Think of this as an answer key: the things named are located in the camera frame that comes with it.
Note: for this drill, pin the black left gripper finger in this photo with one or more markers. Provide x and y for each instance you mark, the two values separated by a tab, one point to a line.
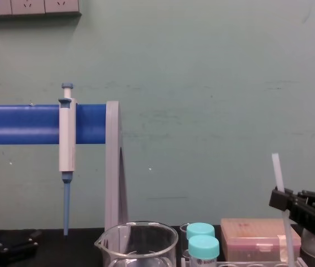
21	239

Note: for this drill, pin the clear plastic tube rack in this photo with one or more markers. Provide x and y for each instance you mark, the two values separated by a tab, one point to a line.
246	264

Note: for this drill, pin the grey wall socket panel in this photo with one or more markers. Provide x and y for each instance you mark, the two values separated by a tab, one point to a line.
29	7

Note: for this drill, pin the teal capped sample tube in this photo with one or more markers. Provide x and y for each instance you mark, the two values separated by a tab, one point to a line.
204	247
200	229

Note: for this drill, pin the white and blue pipette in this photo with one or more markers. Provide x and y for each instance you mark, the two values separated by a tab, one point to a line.
67	139

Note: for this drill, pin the white stirring rod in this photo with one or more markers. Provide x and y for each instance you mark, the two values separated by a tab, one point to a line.
279	175

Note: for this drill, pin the blue pipette stand bar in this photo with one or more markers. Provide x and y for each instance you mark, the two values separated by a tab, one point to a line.
21	125

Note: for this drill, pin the pink pipette tip box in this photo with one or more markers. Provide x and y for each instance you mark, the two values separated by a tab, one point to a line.
251	233

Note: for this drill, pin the clear glass beaker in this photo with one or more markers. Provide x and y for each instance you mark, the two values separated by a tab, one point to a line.
135	244

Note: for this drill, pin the small clear glass vial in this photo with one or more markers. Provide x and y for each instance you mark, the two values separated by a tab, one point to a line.
184	239

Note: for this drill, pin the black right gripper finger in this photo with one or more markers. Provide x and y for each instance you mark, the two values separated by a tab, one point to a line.
280	200
311	195

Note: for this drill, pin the grey pipette stand upright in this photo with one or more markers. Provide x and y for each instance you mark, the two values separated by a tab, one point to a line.
113	167

